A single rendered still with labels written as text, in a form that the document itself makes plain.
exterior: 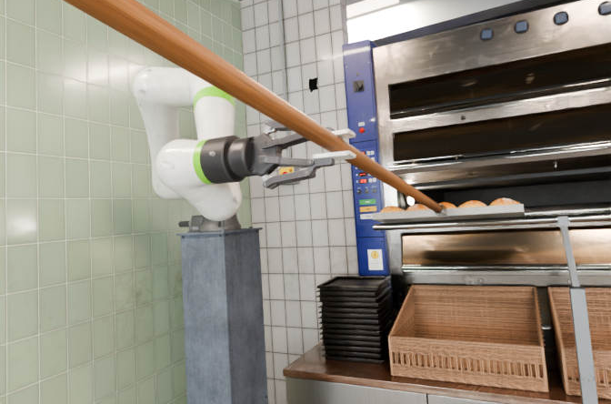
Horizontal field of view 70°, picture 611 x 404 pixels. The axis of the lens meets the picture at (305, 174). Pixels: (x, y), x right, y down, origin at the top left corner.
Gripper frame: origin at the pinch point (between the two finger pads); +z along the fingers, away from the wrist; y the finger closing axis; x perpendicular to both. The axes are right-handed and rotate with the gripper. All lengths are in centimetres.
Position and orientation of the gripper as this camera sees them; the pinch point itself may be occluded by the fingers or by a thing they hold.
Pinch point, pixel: (334, 146)
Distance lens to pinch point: 75.5
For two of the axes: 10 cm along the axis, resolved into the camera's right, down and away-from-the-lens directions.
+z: 8.9, -0.9, -4.5
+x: -4.6, -1.8, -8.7
